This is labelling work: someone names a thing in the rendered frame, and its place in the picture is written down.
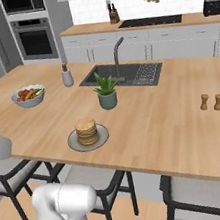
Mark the green plant in grey pot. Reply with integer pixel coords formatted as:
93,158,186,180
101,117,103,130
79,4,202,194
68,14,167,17
90,67,125,113

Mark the stack of pancakes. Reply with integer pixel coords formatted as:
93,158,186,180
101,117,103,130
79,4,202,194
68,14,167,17
72,115,101,148

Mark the dark grey sink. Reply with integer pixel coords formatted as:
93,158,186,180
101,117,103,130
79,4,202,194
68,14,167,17
76,54,167,100

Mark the grey plate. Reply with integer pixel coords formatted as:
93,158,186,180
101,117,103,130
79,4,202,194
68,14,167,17
64,121,113,156

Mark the dark grey tap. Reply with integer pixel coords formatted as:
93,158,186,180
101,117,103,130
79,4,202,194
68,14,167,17
108,36,133,85

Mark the black sink drying mat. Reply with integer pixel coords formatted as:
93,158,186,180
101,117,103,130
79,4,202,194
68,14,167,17
129,60,163,88

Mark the grey soap dispenser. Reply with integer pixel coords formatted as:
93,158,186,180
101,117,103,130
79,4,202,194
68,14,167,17
59,62,76,89

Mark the black chair with grey seat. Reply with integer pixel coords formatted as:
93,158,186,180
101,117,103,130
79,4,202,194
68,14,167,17
155,164,220,220
0,145,76,220
59,154,142,220

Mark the white bowl of fruit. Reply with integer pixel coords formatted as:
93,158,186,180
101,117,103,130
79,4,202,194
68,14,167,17
9,81,49,112

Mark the white base cupboards run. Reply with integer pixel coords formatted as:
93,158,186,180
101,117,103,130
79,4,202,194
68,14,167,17
60,9,220,83

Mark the dark knife block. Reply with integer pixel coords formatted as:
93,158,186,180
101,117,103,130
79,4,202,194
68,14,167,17
106,1,122,26

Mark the wooden shaker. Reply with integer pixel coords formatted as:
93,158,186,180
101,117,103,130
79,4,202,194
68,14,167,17
211,93,220,113
198,92,212,112

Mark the black hob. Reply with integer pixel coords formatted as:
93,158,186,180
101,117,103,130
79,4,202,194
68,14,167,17
116,10,185,34

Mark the steel built-in oven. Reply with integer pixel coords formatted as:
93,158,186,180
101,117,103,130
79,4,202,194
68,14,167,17
9,13,61,67

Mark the black microwave oven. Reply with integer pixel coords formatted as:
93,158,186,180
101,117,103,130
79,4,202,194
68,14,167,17
0,0,47,18

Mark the black toaster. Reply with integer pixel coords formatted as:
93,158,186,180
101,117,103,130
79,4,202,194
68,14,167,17
200,0,220,19

